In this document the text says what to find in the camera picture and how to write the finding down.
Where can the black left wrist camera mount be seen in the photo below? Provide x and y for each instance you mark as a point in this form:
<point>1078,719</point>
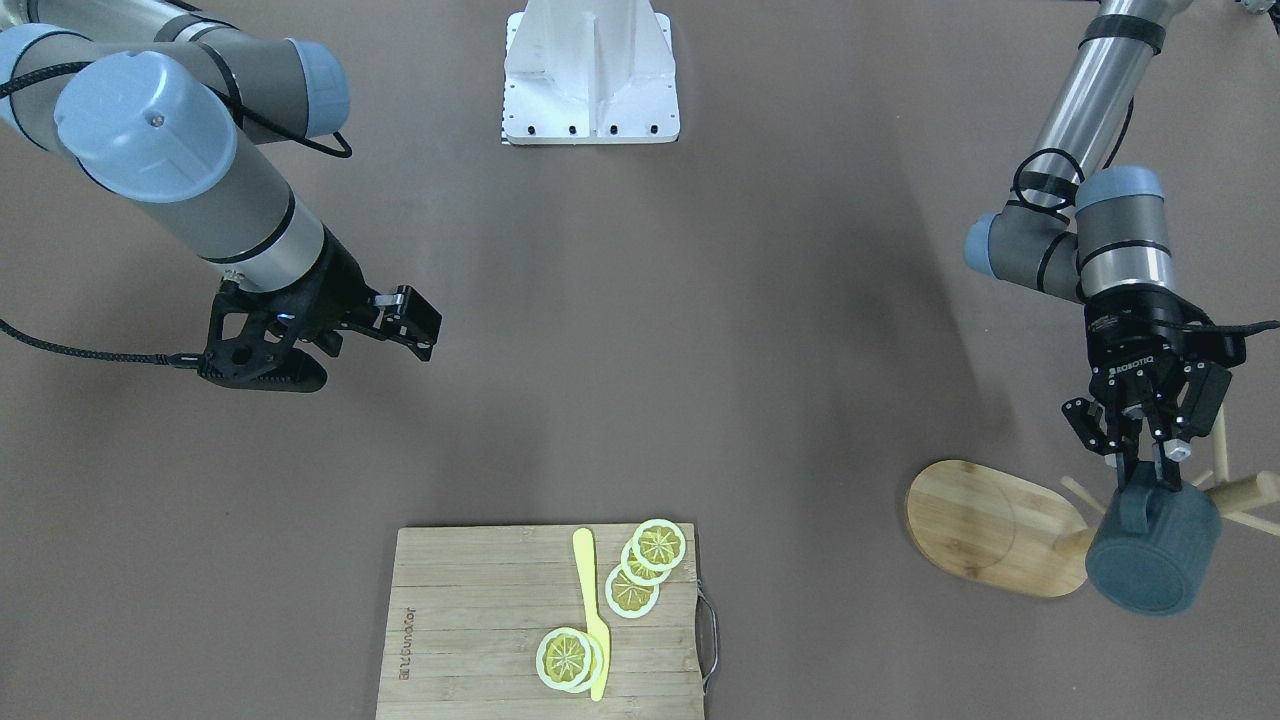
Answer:
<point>1222,345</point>

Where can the yellow plastic knife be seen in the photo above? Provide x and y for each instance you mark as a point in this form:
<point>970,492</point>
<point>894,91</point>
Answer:
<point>584,554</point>

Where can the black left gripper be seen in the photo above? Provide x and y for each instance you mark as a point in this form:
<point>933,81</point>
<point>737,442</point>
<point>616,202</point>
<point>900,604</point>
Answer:
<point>1135,335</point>

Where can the wooden cutting board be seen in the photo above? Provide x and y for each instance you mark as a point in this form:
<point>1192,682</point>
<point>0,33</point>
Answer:
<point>468,607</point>

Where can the lemon slice under front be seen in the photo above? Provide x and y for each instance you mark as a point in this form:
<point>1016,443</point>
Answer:
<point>597,657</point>

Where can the wooden cup rack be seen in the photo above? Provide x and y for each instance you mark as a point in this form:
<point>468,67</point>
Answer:
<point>996,529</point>

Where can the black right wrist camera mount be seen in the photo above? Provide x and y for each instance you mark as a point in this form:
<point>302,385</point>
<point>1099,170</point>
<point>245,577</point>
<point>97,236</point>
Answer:
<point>253,337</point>

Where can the lemon slice back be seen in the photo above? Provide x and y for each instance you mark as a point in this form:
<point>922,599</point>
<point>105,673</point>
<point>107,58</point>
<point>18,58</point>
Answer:
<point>638,573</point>

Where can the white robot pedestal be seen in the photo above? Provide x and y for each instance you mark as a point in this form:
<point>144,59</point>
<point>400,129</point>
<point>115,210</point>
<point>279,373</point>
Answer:
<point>589,72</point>

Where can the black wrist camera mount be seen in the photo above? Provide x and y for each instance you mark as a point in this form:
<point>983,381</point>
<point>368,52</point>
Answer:
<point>1222,345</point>
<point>253,337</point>

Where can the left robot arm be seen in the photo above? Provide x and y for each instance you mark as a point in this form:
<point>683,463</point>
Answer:
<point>1080,227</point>

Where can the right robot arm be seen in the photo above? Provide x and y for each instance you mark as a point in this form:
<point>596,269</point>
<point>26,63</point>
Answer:
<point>169,109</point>

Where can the dark teal mug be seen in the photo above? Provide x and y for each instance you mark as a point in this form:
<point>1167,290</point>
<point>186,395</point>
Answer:
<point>1154,545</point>

